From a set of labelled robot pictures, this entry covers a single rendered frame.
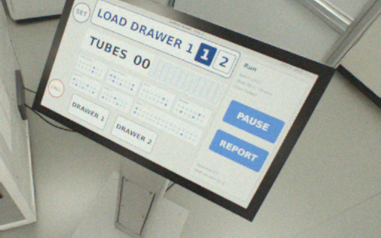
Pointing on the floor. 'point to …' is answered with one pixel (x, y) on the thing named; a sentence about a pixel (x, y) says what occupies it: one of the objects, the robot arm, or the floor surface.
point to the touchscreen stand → (133, 207)
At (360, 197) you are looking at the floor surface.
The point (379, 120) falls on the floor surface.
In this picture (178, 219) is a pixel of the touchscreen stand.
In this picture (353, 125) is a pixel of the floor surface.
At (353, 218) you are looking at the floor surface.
